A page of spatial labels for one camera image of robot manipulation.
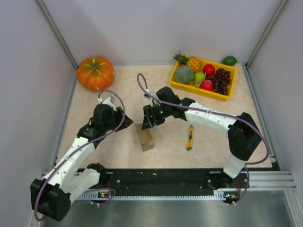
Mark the red apple at front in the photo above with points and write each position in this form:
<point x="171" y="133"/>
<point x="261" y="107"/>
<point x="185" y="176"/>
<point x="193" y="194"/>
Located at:
<point x="206" y="85"/>

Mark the red apple at back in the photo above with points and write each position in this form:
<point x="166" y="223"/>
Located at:
<point x="208" y="70"/>

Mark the orange pumpkin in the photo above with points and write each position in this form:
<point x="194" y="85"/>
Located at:
<point x="95" y="73"/>

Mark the green lime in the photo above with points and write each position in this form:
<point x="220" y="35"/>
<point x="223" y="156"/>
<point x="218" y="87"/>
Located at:
<point x="229" y="60"/>

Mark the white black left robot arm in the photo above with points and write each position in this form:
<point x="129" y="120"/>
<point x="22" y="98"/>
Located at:
<point x="53" y="195"/>

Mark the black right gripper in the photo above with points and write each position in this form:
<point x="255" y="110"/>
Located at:
<point x="149" y="117"/>

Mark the dark purple grape bunch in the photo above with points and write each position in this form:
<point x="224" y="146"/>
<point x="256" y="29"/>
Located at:
<point x="221" y="80"/>

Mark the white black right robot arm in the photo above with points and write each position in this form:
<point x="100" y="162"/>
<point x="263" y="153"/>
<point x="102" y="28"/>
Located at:
<point x="243" y="135"/>

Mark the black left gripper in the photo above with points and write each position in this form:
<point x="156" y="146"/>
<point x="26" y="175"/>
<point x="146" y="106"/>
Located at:
<point x="126" y="123"/>

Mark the red apple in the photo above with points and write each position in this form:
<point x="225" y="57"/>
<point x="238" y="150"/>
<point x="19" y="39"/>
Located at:
<point x="206" y="85"/>
<point x="208" y="70"/>

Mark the brown cardboard express box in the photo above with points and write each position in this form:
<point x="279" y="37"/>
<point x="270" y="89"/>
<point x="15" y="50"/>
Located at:
<point x="145" y="138"/>

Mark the green netted melon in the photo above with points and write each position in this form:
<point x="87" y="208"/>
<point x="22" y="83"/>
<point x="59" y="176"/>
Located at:
<point x="184" y="75"/>

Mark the yellow utility knife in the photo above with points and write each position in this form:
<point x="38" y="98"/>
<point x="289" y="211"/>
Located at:
<point x="189" y="144"/>

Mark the small pineapple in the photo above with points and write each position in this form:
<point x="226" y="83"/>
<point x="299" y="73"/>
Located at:
<point x="194" y="63"/>

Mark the green pear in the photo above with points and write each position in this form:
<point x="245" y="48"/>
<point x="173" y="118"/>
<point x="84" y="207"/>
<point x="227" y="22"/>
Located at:
<point x="199" y="77"/>

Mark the yellow plastic tray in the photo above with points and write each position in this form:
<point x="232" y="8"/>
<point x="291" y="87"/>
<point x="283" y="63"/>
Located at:
<point x="191" y="87"/>

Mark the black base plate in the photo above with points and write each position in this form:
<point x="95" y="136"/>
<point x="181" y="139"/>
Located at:
<point x="169" y="181"/>

